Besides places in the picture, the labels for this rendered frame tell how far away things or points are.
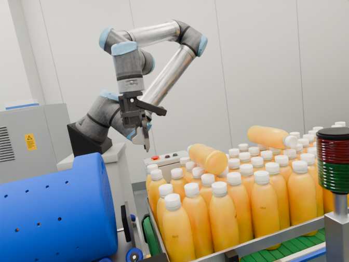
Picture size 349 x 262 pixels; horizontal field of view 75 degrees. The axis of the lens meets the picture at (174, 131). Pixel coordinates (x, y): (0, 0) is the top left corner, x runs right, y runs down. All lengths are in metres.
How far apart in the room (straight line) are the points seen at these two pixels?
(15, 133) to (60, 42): 1.64
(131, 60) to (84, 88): 2.69
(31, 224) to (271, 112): 3.44
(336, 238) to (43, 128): 2.13
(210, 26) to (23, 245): 3.27
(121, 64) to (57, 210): 0.47
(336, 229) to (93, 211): 0.49
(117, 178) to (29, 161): 1.24
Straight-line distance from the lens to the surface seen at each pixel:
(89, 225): 0.59
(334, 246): 0.55
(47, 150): 2.30
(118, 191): 1.32
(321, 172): 0.48
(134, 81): 0.78
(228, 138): 3.51
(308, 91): 3.99
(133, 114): 0.79
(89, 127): 1.33
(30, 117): 2.32
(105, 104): 1.30
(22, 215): 0.62
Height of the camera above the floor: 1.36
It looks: 9 degrees down
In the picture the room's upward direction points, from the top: 9 degrees counter-clockwise
